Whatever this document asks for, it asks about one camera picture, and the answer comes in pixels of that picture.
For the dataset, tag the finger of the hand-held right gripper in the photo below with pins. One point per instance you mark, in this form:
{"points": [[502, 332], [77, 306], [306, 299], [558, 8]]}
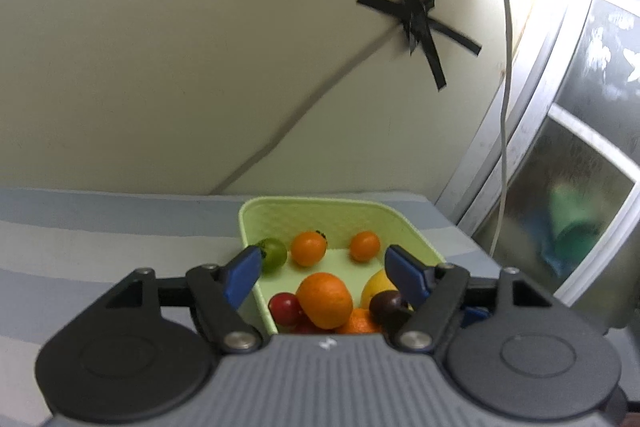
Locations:
{"points": [[475, 316]]}

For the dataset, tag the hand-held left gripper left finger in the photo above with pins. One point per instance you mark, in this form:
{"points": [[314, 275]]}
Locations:
{"points": [[242, 277]]}

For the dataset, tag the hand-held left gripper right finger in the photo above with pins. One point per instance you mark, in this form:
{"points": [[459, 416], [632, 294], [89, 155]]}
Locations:
{"points": [[407, 277]]}

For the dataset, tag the large yellow lemon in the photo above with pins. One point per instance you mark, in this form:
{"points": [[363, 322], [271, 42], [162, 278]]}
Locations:
{"points": [[376, 288]]}

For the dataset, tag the dark purple plum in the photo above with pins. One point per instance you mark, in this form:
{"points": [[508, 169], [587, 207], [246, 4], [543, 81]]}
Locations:
{"points": [[387, 308]]}

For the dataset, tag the small green fruit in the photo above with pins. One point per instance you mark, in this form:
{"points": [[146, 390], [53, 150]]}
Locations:
{"points": [[275, 254]]}

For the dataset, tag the small orange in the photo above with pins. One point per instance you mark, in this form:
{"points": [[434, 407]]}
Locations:
{"points": [[364, 247]]}

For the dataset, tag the small red fruit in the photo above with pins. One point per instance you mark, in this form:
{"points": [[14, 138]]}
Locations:
{"points": [[304, 328]]}

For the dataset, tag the large orange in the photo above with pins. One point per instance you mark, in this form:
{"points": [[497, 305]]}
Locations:
{"points": [[325, 301]]}

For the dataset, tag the green plastic basket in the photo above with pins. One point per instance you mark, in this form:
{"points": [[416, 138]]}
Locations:
{"points": [[310, 217]]}

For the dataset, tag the blue striped sheet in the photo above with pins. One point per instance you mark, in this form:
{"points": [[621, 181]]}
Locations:
{"points": [[100, 232]]}

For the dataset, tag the aluminium frosted glass window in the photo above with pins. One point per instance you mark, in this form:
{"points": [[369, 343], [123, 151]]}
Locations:
{"points": [[590, 187]]}

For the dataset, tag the black tape cross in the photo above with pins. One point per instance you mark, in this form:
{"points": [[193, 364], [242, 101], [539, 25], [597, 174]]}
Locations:
{"points": [[420, 19]]}

